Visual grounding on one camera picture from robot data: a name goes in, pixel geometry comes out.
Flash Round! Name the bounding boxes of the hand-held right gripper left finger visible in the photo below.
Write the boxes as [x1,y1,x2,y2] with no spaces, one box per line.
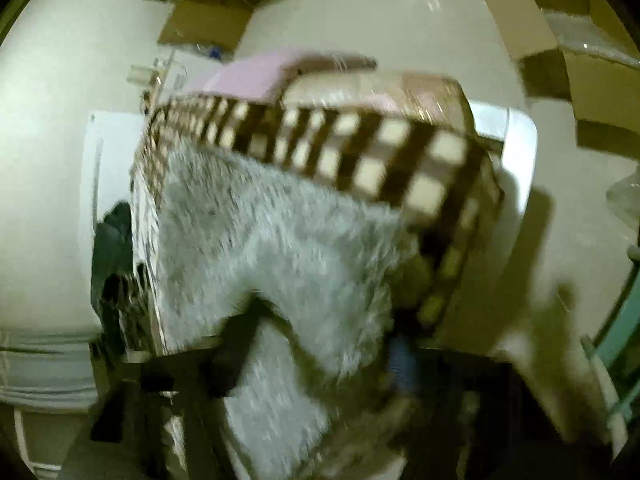
[90,301,267,480]

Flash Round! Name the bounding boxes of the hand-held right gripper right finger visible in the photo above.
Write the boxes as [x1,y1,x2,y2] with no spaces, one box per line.
[384,310,526,480]

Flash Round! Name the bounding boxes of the grey heathered pants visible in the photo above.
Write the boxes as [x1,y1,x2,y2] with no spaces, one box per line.
[159,144,420,480]

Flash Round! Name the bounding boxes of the dark cloth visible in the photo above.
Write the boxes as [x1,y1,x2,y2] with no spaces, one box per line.
[91,202,137,356]

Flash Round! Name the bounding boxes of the white striped cloth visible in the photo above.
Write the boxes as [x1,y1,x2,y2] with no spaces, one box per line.
[0,329,103,413]

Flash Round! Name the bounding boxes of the teal metal rack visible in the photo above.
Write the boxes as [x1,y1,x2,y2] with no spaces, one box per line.
[581,245,640,433]

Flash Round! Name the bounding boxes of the brown checkered blanket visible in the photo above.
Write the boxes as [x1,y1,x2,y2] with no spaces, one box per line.
[129,54,507,356]

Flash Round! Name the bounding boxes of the pink cloth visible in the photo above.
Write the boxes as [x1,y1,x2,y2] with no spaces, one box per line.
[186,49,321,106]

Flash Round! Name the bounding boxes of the clear plastic bag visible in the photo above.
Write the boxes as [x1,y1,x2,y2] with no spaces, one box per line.
[606,164,640,233]

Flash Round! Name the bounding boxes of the clear plastic bottle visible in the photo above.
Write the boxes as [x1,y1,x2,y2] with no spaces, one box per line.
[127,56,188,92]

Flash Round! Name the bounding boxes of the open cardboard box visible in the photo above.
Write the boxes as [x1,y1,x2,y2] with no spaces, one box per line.
[158,0,296,53]
[481,0,640,162]

